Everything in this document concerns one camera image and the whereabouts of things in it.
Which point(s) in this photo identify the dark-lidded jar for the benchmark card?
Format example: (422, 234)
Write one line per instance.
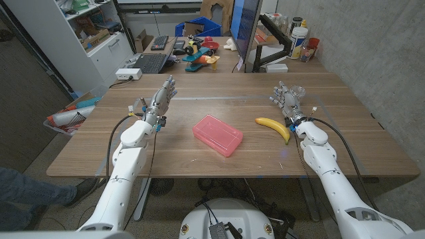
(296, 24)

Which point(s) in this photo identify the red bowl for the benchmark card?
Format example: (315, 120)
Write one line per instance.
(210, 45)

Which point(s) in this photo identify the blue plastic bin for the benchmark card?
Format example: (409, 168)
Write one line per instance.
(209, 28)

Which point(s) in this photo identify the brown cardboard cutout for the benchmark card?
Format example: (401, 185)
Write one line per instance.
(216, 10)

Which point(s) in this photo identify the clear glass block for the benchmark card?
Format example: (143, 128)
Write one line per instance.
(297, 91)

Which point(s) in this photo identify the clear plastic cup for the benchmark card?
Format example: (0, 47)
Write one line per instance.
(307, 54)

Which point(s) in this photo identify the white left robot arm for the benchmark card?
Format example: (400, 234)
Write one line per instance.
(127, 159)

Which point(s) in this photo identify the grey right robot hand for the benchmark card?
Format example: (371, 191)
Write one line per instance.
(289, 103)

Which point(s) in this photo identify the basket with rolled items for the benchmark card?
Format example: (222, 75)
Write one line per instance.
(71, 114)

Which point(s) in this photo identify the white canister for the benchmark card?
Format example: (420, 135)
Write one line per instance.
(297, 43)

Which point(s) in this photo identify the yellow banana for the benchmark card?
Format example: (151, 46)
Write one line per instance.
(275, 126)

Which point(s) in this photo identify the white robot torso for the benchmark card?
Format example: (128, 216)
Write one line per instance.
(229, 215)

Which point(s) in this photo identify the white plush toy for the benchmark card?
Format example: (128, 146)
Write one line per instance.
(229, 44)

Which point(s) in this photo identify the black keyboard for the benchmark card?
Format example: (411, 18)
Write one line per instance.
(160, 43)

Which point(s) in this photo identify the white power strip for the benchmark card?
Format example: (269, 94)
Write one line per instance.
(127, 73)

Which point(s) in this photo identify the paper note on monitor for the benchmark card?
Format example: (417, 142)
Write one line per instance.
(240, 64)

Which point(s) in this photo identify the small cardboard box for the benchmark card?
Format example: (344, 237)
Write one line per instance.
(143, 41)

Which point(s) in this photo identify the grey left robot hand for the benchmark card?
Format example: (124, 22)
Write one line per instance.
(159, 101)

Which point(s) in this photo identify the black computer monitor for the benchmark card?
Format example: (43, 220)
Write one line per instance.
(244, 26)

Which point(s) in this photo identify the black computer mouse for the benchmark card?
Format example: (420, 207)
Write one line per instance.
(179, 51)

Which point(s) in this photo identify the flat white box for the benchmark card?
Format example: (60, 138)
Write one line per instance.
(277, 68)

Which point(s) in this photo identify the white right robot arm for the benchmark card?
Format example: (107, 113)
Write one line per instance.
(332, 172)

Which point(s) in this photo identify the person's leg in jeans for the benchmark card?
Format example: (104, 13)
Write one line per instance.
(36, 196)

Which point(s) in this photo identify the pink translucent pencil case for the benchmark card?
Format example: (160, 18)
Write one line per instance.
(217, 134)

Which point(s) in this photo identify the white shelf cabinet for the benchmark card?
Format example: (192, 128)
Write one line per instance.
(66, 49)

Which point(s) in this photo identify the black floor fan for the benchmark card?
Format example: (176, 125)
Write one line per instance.
(161, 186)

